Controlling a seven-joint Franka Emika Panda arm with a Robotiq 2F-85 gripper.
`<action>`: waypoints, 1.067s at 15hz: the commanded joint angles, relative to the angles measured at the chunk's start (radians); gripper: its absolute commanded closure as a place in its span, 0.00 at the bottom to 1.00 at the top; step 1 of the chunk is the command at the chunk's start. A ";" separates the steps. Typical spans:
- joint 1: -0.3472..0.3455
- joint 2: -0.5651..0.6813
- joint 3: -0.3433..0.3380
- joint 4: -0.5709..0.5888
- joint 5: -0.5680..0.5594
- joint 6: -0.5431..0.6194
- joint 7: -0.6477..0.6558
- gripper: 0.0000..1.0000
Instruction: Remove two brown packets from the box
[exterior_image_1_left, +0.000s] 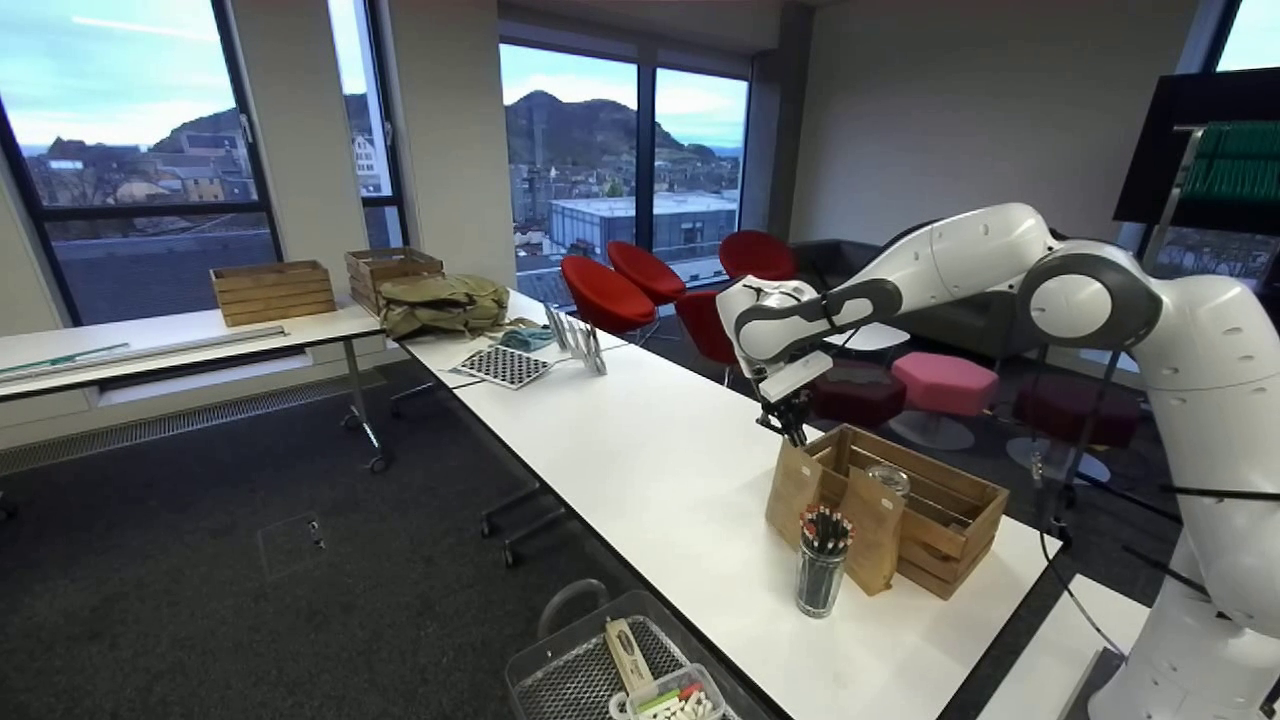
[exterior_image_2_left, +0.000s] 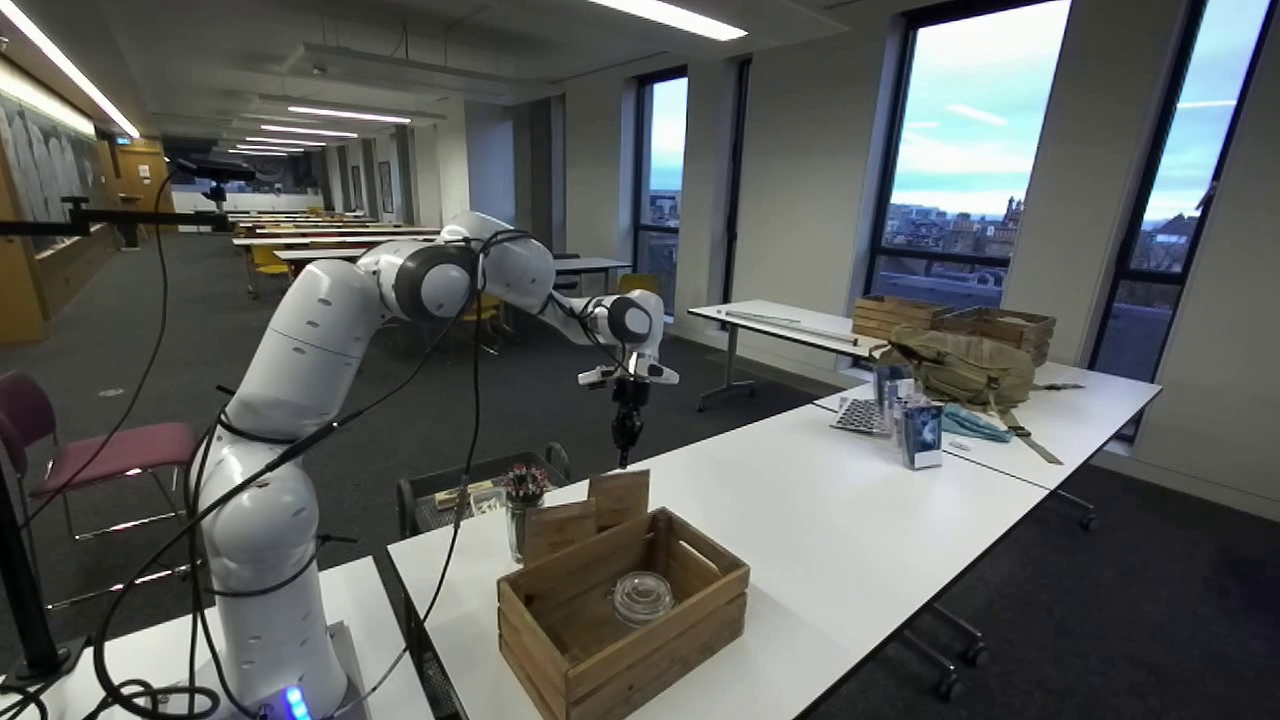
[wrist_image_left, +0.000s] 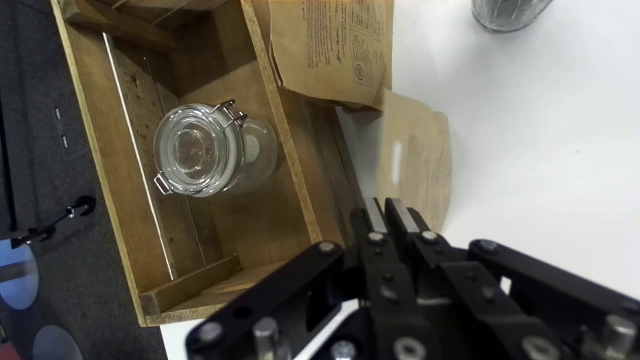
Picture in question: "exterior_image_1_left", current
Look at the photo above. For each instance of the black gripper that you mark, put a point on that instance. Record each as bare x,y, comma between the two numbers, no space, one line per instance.
785,412

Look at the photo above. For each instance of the brown paper packet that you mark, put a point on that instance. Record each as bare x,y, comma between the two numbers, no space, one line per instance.
873,543
792,495

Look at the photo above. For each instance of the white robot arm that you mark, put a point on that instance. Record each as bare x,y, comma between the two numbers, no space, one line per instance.
1200,384

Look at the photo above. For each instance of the green red small box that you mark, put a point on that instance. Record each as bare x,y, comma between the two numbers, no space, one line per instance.
672,699

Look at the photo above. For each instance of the dark red ottoman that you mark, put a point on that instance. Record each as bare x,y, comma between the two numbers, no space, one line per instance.
856,398

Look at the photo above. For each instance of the clear glass jar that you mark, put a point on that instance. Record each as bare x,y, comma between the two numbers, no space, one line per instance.
891,471

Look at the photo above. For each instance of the white coffee table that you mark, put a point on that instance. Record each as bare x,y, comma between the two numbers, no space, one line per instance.
873,339

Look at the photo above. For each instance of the mesh pencil cup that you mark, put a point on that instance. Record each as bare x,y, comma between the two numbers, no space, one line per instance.
821,580

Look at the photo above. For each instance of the pink ottoman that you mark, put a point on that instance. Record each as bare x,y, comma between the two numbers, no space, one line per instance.
947,380

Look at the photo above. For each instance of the wooden slatted crate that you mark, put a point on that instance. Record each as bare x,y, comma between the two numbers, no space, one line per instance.
953,525

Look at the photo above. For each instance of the blue white carton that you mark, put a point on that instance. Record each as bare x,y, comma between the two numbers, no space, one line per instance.
591,349

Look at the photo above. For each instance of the dark maroon ottoman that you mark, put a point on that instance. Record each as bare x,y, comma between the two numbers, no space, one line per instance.
1065,406

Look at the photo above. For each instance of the wooden stick tool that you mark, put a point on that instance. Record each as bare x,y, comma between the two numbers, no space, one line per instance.
627,653

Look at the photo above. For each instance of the teal flat packet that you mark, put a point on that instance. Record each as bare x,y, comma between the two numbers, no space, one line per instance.
524,332

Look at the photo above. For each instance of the black tripod stand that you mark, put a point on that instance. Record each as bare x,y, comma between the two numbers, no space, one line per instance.
1085,426

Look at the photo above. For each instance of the olive green bag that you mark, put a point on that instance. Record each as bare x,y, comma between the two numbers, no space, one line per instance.
435,305

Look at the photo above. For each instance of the black table leg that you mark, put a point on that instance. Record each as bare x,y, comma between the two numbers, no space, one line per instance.
362,403

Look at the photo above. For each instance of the dark wooden crate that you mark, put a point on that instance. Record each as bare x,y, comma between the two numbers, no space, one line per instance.
386,261

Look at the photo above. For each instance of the black monitor screen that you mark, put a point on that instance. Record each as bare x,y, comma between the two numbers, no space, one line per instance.
1154,144

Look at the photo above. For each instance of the white wrist camera block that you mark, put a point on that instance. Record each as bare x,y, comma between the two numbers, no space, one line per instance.
799,377

